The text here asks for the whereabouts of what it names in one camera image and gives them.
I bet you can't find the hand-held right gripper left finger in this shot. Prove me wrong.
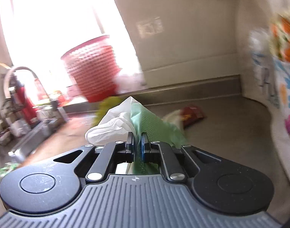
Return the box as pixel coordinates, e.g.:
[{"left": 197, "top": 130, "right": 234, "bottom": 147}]
[{"left": 52, "top": 132, "right": 136, "bottom": 181}]

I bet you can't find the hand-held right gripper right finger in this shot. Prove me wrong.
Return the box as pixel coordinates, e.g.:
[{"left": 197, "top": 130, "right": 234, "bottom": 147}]
[{"left": 141, "top": 132, "right": 222, "bottom": 183}]

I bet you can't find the green rubber glove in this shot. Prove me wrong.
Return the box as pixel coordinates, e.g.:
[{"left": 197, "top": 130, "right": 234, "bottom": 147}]
[{"left": 128, "top": 103, "right": 188, "bottom": 176}]

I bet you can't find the red snack packet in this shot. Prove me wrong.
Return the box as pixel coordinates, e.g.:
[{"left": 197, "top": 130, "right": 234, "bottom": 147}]
[{"left": 179, "top": 106, "right": 206, "bottom": 129}]

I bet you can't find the yellow-green napa cabbage piece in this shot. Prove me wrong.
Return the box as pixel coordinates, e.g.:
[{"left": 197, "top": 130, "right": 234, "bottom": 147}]
[{"left": 94, "top": 96, "right": 123, "bottom": 126}]

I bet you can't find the white plastic bag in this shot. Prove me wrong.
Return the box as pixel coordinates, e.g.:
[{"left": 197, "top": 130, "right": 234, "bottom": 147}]
[{"left": 116, "top": 74, "right": 146, "bottom": 94}]

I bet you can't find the wooden cutting board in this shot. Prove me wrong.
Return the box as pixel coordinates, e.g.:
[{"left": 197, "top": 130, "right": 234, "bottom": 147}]
[{"left": 21, "top": 116, "right": 98, "bottom": 164}]

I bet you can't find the red plastic basket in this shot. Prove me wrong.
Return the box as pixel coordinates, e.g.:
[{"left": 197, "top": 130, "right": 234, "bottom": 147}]
[{"left": 60, "top": 35, "right": 123, "bottom": 103}]

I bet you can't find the red thermos flask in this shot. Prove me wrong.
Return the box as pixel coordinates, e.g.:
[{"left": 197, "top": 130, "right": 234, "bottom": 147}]
[{"left": 14, "top": 76, "right": 37, "bottom": 124}]

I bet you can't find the green and white knitted cloth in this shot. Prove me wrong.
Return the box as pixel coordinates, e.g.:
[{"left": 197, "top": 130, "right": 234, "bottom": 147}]
[{"left": 0, "top": 163, "right": 19, "bottom": 177}]

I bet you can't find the steel kitchen faucet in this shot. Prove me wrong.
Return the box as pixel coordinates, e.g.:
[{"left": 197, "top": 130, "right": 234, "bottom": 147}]
[{"left": 3, "top": 66, "right": 51, "bottom": 105}]

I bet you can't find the clear crumpled plastic bag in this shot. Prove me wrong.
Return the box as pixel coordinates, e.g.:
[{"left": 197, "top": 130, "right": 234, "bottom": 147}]
[{"left": 248, "top": 28, "right": 272, "bottom": 60}]

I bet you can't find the orange and green printed cloth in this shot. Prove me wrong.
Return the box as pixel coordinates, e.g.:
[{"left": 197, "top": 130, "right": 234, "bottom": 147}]
[{"left": 270, "top": 14, "right": 290, "bottom": 63}]

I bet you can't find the white flower-print fabric organiser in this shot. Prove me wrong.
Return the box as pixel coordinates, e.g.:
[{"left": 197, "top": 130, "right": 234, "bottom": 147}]
[{"left": 238, "top": 0, "right": 290, "bottom": 195}]

